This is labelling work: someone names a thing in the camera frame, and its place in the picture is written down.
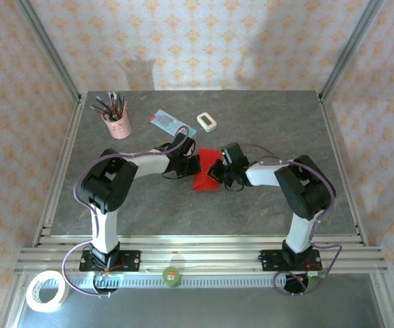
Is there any black round cable port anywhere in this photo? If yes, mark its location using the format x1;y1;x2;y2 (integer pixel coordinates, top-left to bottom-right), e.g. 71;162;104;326
283;272;310;297
92;272;120;297

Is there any pink pencil cup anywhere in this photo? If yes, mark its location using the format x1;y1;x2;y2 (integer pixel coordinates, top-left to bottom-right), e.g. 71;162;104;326
101;109;133;140

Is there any red square paper sheet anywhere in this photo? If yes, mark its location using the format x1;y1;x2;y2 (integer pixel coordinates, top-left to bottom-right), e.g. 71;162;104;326
192;148;226;192

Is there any small white digital timer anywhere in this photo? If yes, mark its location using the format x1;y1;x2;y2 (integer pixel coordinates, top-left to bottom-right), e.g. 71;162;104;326
196;111;218;133

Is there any aluminium mounting rail beam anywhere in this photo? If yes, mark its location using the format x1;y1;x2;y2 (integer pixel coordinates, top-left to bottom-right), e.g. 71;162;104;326
14;234;389;275

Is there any light blue flat packet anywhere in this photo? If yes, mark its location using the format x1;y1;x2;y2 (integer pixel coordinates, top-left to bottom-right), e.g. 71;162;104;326
148;109;198;138

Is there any white masking tape roll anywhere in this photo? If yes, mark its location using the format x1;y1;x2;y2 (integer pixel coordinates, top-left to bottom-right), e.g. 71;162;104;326
25;270;70;313

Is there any aluminium frame post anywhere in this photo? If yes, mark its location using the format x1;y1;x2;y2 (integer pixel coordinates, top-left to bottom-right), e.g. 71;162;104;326
14;0;83;103
318;0;386;102

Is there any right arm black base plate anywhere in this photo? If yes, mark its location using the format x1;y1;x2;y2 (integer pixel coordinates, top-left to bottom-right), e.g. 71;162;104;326
260;249;321;273

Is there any aluminium table side rail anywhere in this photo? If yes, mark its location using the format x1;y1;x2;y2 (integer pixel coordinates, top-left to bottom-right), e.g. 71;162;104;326
32;97;87;247
318;97;369;247

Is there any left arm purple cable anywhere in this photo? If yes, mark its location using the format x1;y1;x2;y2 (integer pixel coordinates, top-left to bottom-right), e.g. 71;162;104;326
62;125;191;297

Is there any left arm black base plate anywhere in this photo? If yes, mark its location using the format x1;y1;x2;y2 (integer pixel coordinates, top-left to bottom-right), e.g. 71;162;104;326
79;250;142;273

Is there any green tape roll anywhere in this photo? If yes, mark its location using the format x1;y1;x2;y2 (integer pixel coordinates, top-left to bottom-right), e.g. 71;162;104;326
161;265;181;288

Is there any grey slotted cable duct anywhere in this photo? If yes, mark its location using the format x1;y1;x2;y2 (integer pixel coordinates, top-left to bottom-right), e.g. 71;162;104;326
63;275;309;288

